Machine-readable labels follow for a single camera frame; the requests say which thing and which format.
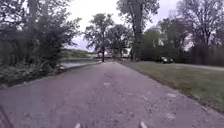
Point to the round-crowned dark tree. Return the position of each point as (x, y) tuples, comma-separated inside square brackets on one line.
[(117, 38)]

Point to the grey gravel path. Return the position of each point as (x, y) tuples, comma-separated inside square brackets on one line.
[(103, 90)]

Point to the slender dark tree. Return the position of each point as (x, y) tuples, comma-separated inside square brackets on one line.
[(102, 35)]

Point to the tall thick-trunked tree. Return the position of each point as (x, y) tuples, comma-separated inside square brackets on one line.
[(136, 36)]

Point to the grey water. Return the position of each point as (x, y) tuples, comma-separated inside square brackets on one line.
[(75, 62)]

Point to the wooded bank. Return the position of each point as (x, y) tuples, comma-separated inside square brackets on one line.
[(75, 53)]

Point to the dark vehicle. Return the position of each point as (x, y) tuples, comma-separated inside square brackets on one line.
[(165, 60)]

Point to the robot's own part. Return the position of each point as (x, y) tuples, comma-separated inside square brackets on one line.
[(143, 125), (77, 125)]

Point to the green grass strip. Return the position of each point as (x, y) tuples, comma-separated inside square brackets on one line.
[(186, 78)]

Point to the thicket of bushes and trees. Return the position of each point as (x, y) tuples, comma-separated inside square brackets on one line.
[(33, 43)]

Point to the row of trees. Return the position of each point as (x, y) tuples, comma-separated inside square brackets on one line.
[(193, 40)]

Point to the pale grey road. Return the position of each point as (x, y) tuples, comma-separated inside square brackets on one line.
[(203, 67)]

